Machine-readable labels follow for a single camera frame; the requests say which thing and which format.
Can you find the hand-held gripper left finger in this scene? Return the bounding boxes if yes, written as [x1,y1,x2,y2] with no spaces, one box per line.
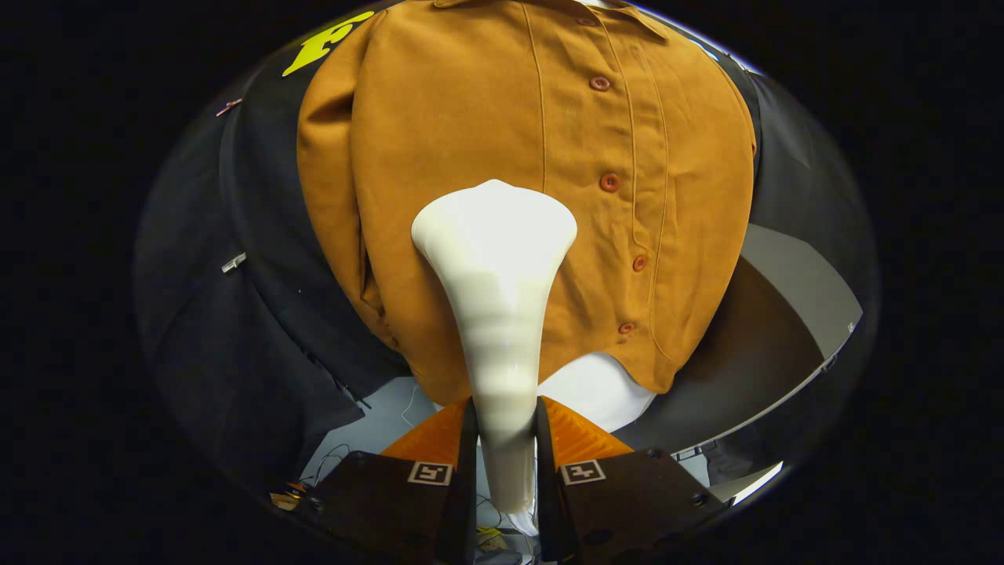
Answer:
[310,396,479,565]

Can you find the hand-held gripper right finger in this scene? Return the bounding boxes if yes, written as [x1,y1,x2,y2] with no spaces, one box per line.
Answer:
[536,396,730,564]

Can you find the white garment steamer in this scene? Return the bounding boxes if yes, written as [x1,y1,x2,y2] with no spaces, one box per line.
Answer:
[410,179,579,538]

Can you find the brown button shirt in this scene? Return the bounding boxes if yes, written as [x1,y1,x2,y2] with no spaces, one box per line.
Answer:
[296,0,758,406]

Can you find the white mannequin torso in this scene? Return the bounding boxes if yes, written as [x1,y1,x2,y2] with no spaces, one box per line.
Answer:
[435,352,657,434]

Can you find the black backdrop cloth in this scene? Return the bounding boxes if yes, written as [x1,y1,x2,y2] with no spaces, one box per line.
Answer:
[135,8,875,487]

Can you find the grey cabinet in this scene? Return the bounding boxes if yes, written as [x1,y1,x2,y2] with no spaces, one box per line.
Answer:
[612,224,864,456]

